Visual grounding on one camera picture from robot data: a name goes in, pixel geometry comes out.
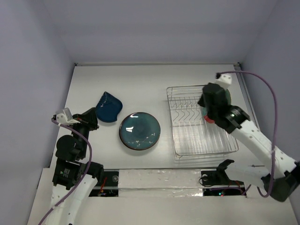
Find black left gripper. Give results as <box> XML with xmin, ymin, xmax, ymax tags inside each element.
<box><xmin>69</xmin><ymin>106</ymin><xmax>100</xmax><ymax>157</ymax></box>

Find dark blue teardrop plate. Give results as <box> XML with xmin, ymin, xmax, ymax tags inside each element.
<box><xmin>96</xmin><ymin>91</ymin><xmax>123</xmax><ymax>123</ymax></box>

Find red and teal glazed plate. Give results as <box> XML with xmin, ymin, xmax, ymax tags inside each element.
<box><xmin>201</xmin><ymin>107</ymin><xmax>215</xmax><ymax>124</ymax></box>

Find dark teal floral plate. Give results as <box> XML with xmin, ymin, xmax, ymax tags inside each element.
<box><xmin>119</xmin><ymin>112</ymin><xmax>161</xmax><ymax>151</ymax></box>

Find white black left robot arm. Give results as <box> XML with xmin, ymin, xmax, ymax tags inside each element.
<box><xmin>39</xmin><ymin>107</ymin><xmax>104</xmax><ymax>225</ymax></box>

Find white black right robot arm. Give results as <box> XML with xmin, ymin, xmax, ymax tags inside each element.
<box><xmin>198</xmin><ymin>83</ymin><xmax>300</xmax><ymax>202</ymax></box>

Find green plate with white rim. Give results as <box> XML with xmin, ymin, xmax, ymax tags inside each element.
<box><xmin>225</xmin><ymin>89</ymin><xmax>232</xmax><ymax>105</ymax></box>

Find silver foil covered bar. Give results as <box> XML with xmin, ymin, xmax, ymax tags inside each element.
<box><xmin>118</xmin><ymin>169</ymin><xmax>203</xmax><ymax>197</ymax></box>

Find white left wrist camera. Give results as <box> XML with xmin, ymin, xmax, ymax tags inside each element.
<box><xmin>52</xmin><ymin>108</ymin><xmax>80</xmax><ymax>126</ymax></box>

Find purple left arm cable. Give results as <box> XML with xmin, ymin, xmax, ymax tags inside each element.
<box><xmin>38</xmin><ymin>119</ymin><xmax>93</xmax><ymax>225</ymax></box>

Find chrome wire dish rack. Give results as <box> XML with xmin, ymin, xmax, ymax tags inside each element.
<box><xmin>166</xmin><ymin>85</ymin><xmax>239</xmax><ymax>159</ymax></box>

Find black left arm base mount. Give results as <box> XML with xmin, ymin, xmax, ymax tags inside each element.
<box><xmin>89</xmin><ymin>170</ymin><xmax>119</xmax><ymax>197</ymax></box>

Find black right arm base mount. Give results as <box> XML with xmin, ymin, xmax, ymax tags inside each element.
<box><xmin>199</xmin><ymin>170</ymin><xmax>231</xmax><ymax>188</ymax></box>

